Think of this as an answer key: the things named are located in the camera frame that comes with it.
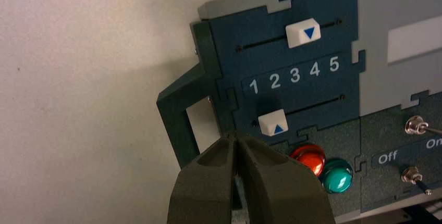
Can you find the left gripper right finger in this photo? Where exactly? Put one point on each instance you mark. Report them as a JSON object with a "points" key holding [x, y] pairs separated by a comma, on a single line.
{"points": [[279, 194]]}

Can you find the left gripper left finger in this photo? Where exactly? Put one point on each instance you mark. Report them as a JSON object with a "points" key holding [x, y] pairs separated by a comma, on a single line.
{"points": [[203, 194]]}

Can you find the white slider knob upward arrow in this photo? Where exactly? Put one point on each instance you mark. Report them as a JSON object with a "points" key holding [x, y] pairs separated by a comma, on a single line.
{"points": [[272, 123]]}

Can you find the white slider knob downward arrow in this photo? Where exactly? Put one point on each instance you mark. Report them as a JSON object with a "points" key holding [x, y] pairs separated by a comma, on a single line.
{"points": [[303, 33]]}

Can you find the red round push button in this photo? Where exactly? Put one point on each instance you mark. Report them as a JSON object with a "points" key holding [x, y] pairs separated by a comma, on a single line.
{"points": [[309, 158]]}

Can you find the green round push button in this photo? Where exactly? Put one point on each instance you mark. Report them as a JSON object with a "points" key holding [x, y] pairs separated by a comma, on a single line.
{"points": [[336, 177]]}

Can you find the dark teal grey control box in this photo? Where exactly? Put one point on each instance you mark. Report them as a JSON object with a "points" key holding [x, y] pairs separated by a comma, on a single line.
{"points": [[276, 63]]}

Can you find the pale grey display panel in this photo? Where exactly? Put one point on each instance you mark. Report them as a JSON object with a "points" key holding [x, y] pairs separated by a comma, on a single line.
{"points": [[414, 41]]}

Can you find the metal toggle switch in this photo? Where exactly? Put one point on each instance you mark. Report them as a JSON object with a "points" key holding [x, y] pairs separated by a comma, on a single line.
{"points": [[416, 125], [411, 175]]}

